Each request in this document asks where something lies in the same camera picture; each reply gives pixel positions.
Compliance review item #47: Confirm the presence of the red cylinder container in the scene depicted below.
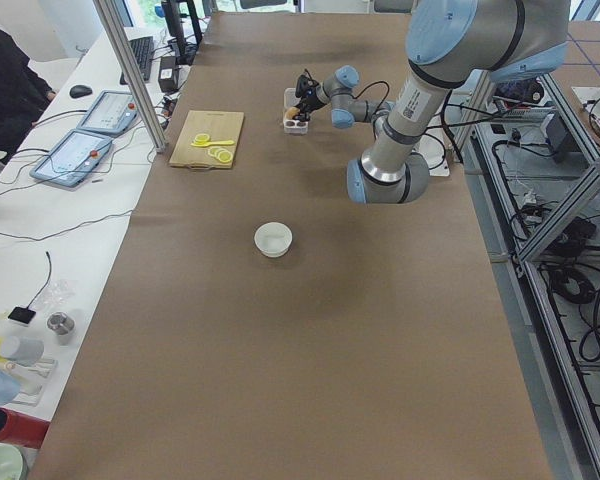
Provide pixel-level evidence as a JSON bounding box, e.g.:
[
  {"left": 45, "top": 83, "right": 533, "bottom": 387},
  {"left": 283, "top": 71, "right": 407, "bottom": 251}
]
[{"left": 0, "top": 407, "right": 50, "bottom": 449}]

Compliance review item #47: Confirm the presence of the black monitor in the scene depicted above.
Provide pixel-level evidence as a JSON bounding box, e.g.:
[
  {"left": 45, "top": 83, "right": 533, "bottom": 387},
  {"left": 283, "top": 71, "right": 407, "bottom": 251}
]
[{"left": 161, "top": 0, "right": 203, "bottom": 65}]

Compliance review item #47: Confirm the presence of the lemon slice by knife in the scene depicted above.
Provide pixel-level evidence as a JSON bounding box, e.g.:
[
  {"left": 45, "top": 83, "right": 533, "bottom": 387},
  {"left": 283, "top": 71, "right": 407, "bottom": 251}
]
[{"left": 192, "top": 133, "right": 210, "bottom": 146}]

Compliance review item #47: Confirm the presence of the green bowl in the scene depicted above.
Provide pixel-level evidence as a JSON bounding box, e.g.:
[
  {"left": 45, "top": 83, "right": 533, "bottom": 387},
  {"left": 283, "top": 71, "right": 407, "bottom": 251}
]
[{"left": 0, "top": 445, "right": 28, "bottom": 480}]

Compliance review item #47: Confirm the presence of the brown egg box rear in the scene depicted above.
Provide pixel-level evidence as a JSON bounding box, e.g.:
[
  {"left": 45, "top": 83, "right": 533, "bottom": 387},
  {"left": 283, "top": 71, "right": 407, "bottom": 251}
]
[{"left": 285, "top": 107, "right": 300, "bottom": 120}]

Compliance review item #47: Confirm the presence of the clear plastic egg box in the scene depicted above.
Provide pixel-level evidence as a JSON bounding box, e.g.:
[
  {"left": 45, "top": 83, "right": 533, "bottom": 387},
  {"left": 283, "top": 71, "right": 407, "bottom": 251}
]
[{"left": 282, "top": 88, "right": 309, "bottom": 135}]

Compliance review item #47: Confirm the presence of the wooden cutting board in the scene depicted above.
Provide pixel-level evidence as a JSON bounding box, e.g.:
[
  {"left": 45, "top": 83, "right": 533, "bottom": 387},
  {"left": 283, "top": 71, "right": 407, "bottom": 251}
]
[{"left": 168, "top": 110, "right": 244, "bottom": 170}]

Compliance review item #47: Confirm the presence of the blue teach pendant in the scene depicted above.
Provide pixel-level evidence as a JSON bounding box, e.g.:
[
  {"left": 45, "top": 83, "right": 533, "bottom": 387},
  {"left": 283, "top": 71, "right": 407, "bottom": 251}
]
[
  {"left": 30, "top": 129, "right": 113, "bottom": 188},
  {"left": 77, "top": 90, "right": 137, "bottom": 137}
]

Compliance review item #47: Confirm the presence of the blue teach pendant far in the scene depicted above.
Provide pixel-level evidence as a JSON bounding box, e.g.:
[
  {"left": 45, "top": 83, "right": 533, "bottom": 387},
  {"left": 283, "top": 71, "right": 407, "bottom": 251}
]
[{"left": 77, "top": 90, "right": 137, "bottom": 137}]

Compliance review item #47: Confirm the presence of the aluminium frame post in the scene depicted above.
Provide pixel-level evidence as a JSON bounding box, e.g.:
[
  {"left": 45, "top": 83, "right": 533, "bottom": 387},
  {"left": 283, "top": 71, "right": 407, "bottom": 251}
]
[{"left": 93, "top": 0, "right": 167, "bottom": 153}]

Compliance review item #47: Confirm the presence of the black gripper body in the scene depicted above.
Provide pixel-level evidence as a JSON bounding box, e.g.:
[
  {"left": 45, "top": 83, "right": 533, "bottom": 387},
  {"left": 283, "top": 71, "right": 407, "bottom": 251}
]
[{"left": 302, "top": 87, "right": 326, "bottom": 113}]

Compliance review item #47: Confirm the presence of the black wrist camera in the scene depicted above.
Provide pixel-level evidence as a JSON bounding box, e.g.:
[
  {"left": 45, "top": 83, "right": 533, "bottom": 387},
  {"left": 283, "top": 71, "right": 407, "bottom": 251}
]
[{"left": 295, "top": 69, "right": 319, "bottom": 100}]

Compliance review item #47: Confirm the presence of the black computer mouse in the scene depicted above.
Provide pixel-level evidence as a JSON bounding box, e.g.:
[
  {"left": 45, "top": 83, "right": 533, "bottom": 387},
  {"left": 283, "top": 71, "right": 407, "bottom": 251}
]
[{"left": 69, "top": 84, "right": 93, "bottom": 99}]

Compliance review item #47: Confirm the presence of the black camera cable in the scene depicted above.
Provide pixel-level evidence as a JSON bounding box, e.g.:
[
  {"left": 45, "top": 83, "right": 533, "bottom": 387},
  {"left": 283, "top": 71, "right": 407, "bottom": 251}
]
[{"left": 352, "top": 80, "right": 394, "bottom": 109}]

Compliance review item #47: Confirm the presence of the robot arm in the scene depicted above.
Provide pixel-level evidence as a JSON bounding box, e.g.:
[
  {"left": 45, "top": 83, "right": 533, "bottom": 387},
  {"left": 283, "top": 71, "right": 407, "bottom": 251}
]
[{"left": 295, "top": 1, "right": 570, "bottom": 204}]

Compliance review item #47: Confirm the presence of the white ceramic bowl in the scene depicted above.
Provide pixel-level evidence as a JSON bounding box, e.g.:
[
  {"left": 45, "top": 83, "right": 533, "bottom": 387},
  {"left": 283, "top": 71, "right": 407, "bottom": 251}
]
[{"left": 254, "top": 222, "right": 293, "bottom": 258}]

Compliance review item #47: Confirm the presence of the black keyboard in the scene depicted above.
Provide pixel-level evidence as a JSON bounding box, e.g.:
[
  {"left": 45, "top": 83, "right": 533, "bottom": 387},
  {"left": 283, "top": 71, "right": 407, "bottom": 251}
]
[{"left": 128, "top": 36, "right": 154, "bottom": 83}]

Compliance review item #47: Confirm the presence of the blue teach pendant near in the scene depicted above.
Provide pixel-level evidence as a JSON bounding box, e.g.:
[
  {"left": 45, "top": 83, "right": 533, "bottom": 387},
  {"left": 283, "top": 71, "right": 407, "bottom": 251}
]
[{"left": 30, "top": 129, "right": 113, "bottom": 188}]

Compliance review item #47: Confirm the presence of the grey plastic cup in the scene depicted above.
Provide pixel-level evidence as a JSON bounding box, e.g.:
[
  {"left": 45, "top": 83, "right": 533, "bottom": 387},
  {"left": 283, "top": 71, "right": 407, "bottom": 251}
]
[{"left": 0, "top": 336, "right": 44, "bottom": 366}]

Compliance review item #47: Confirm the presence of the steel cup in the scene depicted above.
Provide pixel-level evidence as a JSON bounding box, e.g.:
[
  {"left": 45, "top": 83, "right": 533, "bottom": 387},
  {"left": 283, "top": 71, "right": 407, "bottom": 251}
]
[{"left": 47, "top": 312, "right": 76, "bottom": 345}]

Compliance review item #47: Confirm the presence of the black square pad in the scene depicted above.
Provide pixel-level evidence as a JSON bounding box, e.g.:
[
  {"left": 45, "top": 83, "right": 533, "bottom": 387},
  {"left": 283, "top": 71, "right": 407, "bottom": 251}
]
[{"left": 7, "top": 306, "right": 36, "bottom": 325}]

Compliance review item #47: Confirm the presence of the yellow plastic knife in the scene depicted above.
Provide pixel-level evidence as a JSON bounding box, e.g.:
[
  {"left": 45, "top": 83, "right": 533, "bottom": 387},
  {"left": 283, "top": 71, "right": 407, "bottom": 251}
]
[{"left": 190, "top": 140, "right": 235, "bottom": 148}]

